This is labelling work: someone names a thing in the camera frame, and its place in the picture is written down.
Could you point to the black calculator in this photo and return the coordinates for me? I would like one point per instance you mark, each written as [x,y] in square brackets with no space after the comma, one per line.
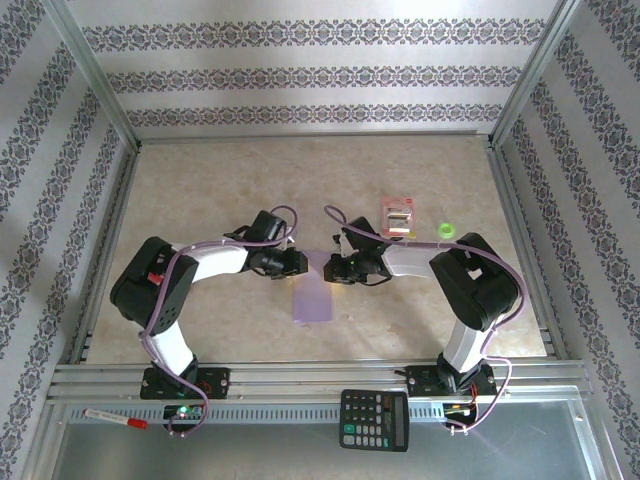
[374,420]

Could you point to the aluminium frame post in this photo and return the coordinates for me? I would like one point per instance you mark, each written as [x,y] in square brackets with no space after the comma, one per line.
[93,70]
[537,70]

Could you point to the white marker red cap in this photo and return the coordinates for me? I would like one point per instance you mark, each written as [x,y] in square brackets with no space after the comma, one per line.
[112,417]

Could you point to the purple paper sheet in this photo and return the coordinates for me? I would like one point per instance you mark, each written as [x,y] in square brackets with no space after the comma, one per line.
[312,300]

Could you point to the green tape roll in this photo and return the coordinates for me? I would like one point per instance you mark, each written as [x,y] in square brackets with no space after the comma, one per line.
[442,230]

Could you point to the wide aluminium frame rail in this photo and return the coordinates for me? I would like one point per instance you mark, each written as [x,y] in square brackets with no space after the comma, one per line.
[310,380]

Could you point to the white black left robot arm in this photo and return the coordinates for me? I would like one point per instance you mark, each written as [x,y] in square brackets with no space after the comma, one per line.
[220,262]

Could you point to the grey metal sheet panel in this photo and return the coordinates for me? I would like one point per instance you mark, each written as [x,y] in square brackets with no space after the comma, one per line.
[250,455]

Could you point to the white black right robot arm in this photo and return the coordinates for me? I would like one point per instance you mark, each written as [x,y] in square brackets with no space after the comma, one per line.
[410,262]

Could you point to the circuit board green light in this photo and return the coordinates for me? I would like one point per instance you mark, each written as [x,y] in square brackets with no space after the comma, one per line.
[182,411]

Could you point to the pink battery blister pack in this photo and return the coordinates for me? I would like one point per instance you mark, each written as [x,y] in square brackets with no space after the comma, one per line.
[400,205]

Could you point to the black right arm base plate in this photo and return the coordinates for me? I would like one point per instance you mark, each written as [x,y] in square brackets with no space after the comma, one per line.
[420,382]

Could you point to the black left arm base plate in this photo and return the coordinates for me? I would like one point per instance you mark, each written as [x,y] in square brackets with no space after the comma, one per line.
[220,382]

